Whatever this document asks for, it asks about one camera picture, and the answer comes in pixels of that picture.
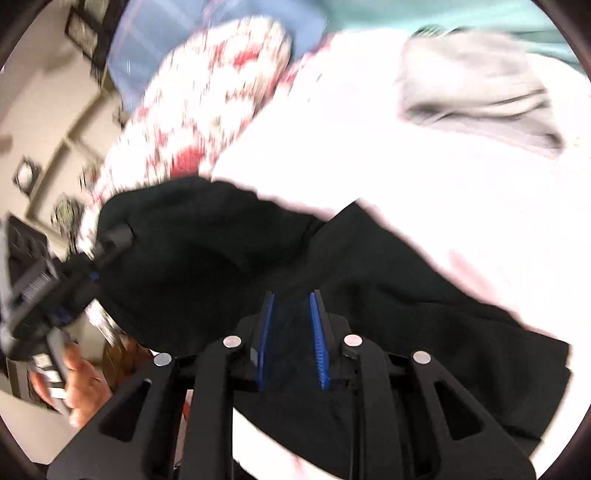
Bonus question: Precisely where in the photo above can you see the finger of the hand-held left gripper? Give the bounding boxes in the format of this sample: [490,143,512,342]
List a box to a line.
[90,223,136,273]

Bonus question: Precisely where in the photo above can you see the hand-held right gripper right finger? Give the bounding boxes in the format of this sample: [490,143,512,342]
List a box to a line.
[308,290,536,480]

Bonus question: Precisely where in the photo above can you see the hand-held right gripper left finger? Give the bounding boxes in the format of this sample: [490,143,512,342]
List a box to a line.
[46,291,278,480]

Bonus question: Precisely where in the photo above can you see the black pants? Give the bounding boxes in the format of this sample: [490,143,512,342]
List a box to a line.
[95,175,571,480]

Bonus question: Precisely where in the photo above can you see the person's left hand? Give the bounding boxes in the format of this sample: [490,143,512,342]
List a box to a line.
[30,344,114,430]

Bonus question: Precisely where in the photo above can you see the red floral pillow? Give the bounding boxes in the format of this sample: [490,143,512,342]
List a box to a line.
[76,16,296,259]

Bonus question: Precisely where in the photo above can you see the pink floral bedsheet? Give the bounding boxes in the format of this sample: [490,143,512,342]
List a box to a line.
[210,28,591,474]

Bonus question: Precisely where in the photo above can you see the blue plaid pillow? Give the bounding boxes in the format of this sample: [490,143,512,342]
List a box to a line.
[108,0,331,107]

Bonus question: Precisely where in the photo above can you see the teal heart print sheet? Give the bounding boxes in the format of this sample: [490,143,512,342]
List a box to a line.
[323,0,573,61]

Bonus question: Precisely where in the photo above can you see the patterned wall ornament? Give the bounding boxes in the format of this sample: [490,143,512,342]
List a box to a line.
[52,194,85,234]
[13,157,43,197]

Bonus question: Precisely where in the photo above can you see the dark framed wall picture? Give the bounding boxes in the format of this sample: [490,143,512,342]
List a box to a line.
[65,0,126,80]

